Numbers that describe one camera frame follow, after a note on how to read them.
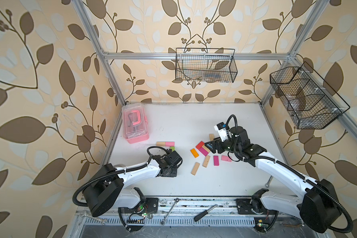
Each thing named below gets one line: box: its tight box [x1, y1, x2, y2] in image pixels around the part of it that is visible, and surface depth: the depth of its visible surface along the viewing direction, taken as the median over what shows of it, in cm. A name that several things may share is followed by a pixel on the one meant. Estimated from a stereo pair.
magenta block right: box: [213, 155, 220, 167], surface depth 92 cm
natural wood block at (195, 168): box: [190, 161, 201, 176], surface depth 90 cm
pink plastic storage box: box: [121, 103, 150, 144], surface depth 98 cm
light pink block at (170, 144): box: [165, 141, 176, 147], surface depth 99 cm
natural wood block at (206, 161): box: [202, 155, 211, 168], surface depth 91 cm
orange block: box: [189, 148, 200, 159], surface depth 96 cm
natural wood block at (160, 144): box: [156, 141, 166, 147], surface depth 98 cm
